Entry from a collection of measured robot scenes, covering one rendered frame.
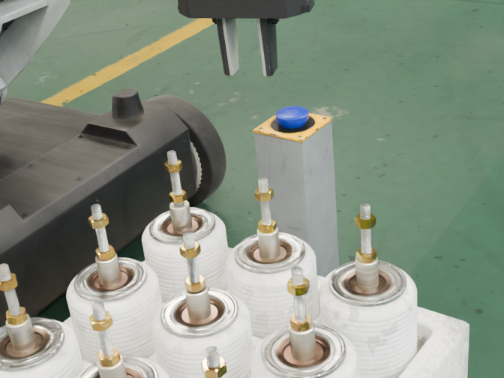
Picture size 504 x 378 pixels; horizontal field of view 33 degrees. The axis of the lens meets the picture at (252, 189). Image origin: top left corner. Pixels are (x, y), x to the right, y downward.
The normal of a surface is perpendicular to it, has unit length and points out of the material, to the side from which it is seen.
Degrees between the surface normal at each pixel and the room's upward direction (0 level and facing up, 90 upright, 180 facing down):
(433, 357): 0
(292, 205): 90
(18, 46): 90
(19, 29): 90
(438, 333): 0
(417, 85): 0
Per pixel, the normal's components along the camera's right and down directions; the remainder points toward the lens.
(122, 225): 0.83, 0.20
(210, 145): 0.72, -0.15
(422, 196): -0.09, -0.87
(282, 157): -0.57, 0.44
